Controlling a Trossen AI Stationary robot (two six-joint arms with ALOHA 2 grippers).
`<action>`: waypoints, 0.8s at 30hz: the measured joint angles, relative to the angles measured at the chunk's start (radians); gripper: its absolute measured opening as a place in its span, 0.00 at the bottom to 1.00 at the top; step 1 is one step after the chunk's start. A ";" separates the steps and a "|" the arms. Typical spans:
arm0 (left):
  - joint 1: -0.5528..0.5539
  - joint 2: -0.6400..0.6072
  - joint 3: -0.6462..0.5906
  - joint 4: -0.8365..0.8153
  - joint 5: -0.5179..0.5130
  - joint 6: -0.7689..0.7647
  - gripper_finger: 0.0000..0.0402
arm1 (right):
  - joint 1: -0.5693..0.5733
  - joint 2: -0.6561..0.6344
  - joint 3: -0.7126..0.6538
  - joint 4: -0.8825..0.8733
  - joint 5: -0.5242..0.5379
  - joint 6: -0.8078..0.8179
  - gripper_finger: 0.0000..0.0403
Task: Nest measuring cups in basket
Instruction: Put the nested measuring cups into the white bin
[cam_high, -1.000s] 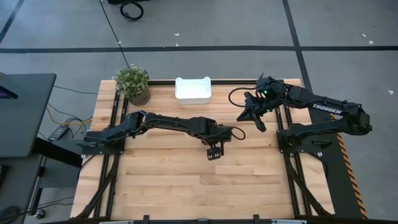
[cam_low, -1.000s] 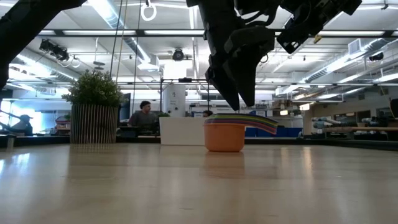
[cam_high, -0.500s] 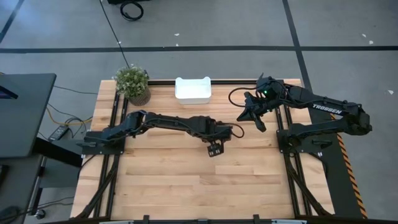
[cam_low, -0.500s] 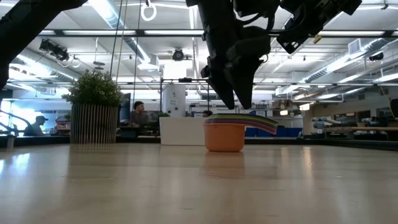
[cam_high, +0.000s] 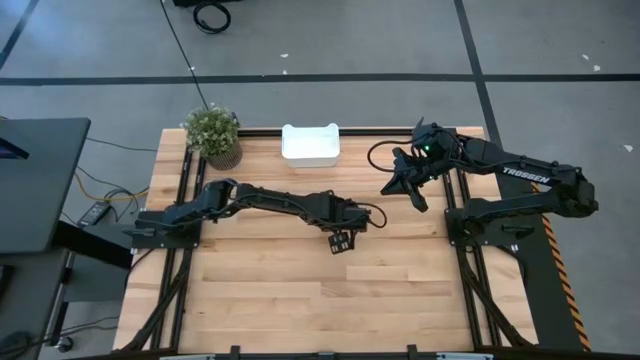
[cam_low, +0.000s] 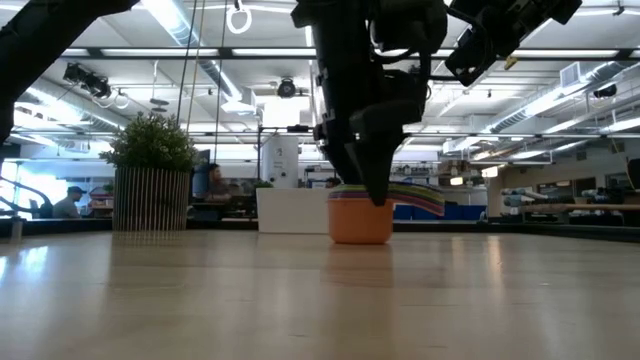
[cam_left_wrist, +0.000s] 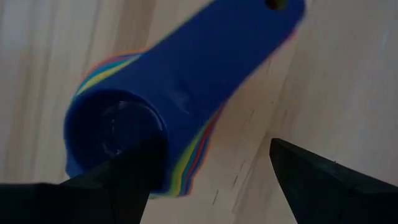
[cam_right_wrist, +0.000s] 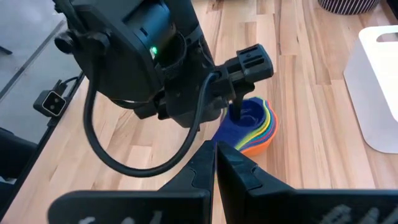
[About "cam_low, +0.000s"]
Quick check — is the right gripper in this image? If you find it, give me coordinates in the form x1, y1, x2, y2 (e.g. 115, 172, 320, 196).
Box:
449, 0, 584, 56

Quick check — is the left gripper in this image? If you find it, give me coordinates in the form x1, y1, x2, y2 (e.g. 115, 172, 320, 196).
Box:
292, 0, 449, 207

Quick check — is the small purple measuring cup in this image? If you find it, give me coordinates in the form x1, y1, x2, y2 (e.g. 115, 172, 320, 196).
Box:
331, 182, 444, 206

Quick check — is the blue plastic measuring cup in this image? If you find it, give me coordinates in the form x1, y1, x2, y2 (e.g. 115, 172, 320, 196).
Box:
330, 185, 445, 209

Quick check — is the green plastic measuring cup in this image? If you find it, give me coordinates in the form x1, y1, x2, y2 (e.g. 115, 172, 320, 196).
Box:
329, 187, 446, 212

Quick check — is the yellow plastic measuring cup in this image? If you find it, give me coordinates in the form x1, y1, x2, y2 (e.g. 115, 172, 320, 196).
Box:
328, 190, 446, 215

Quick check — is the orange plastic measuring cup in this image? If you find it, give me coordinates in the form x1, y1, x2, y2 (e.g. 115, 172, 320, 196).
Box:
327, 194, 446, 246

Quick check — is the white plastic basket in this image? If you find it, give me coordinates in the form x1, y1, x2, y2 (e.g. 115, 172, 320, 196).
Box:
256, 187, 334, 234

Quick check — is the white cylindrical tank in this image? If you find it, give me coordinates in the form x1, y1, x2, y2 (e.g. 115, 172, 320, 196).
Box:
261, 134, 300, 189

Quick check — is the wooden workbench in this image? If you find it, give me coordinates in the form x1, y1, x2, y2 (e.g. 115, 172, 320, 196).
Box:
502, 187, 640, 226

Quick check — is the green plant in striped pot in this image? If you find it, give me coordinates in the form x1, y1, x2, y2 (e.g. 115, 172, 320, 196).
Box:
98, 112, 199, 232

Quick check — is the black led light bar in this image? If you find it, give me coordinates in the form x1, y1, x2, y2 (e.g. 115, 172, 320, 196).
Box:
59, 45, 640, 61

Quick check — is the black metal rack frame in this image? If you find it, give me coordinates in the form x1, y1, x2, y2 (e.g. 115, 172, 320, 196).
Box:
257, 124, 338, 189

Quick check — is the thin hanging cable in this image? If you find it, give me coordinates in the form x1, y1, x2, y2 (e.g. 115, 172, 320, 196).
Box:
211, 0, 230, 191
186, 0, 207, 134
175, 0, 199, 126

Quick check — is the black aluminium table frame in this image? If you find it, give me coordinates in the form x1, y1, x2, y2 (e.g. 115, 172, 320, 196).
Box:
0, 217, 640, 245

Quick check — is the white hanging ring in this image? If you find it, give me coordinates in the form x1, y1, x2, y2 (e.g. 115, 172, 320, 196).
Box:
225, 4, 254, 35

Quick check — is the black curved hose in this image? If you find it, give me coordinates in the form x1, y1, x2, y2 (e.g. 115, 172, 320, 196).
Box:
0, 175, 54, 220

